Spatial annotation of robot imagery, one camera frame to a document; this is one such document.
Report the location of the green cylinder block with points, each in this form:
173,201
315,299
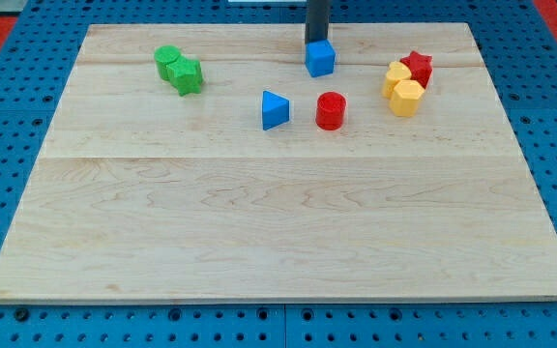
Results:
163,56

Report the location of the red star block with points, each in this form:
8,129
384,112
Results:
420,66

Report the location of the red cylinder block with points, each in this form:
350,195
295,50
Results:
330,110

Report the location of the light wooden board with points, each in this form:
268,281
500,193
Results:
142,197

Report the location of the blue cube block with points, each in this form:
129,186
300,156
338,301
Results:
320,58

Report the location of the yellow hexagon block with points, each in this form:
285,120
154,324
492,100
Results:
406,98

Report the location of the green star block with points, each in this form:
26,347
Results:
185,75

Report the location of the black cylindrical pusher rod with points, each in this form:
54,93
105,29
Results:
317,20

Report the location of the yellow heart block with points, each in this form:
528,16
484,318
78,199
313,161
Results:
396,72

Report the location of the blue triangle block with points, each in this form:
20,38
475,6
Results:
275,110

